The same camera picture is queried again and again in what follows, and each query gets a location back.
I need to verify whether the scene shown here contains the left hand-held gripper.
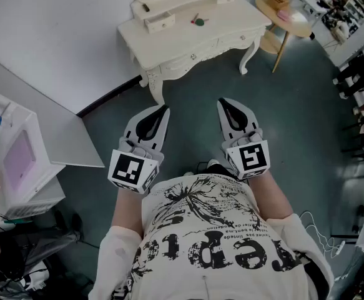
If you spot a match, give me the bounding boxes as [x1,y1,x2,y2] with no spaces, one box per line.
[107,105,171,195]

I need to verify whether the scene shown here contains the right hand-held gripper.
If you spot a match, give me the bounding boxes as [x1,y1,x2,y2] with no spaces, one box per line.
[216,97,271,181]

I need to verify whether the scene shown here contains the cream ornate dressing table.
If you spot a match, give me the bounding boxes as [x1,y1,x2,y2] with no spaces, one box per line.
[116,0,273,106]

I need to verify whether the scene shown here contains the small white drawer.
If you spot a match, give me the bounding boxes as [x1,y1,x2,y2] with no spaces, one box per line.
[143,10,176,34]

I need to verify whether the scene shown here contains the person's right forearm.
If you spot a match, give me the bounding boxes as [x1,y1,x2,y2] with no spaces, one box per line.
[248,170,295,221]

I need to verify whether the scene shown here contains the person's left forearm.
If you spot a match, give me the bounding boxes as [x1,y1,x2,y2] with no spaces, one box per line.
[110,184,145,239]

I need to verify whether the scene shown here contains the person's black trousers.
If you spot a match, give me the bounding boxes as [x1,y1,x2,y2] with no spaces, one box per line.
[205,163,248,184]

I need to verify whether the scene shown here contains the round wooden side table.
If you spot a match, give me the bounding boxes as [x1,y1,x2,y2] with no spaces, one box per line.
[255,0,313,74]

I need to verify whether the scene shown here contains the person's printed white shirt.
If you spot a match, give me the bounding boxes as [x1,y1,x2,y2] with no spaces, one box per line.
[87,173,335,300]

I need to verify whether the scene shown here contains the white paper pad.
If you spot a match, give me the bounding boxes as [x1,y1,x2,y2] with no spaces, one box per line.
[289,12,310,25]

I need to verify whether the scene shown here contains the white cabinet with pink window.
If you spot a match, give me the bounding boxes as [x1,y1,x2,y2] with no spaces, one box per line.
[0,84,67,220]

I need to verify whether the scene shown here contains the white background desk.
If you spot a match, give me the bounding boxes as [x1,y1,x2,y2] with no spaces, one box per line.
[281,0,329,21]

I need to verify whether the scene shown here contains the cluttered storage shelf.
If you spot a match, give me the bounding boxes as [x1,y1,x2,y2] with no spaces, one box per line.
[322,0,364,43]

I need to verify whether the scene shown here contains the grey partition wall panel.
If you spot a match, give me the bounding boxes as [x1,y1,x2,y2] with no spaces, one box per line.
[327,11,364,70]

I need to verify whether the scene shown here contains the white floor cable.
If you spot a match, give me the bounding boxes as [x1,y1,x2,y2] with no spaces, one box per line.
[300,210,347,281]

